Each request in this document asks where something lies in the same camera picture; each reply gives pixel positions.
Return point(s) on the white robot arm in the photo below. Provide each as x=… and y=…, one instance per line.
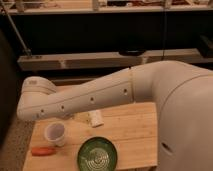
x=181, y=92

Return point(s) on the white rectangular packet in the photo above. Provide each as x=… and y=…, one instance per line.
x=96, y=118

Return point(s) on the black round object on shelf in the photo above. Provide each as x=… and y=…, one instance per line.
x=132, y=52

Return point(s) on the wooden table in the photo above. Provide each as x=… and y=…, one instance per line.
x=131, y=128

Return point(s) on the green patterned plate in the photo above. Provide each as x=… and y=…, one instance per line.
x=97, y=154

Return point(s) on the white plastic cup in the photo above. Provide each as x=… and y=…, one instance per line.
x=55, y=133

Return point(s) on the wooden shelf rack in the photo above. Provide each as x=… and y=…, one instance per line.
x=74, y=34

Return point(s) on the metal diagonal pole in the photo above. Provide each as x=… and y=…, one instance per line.
x=26, y=50

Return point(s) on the orange carrot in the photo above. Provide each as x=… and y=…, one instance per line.
x=42, y=151

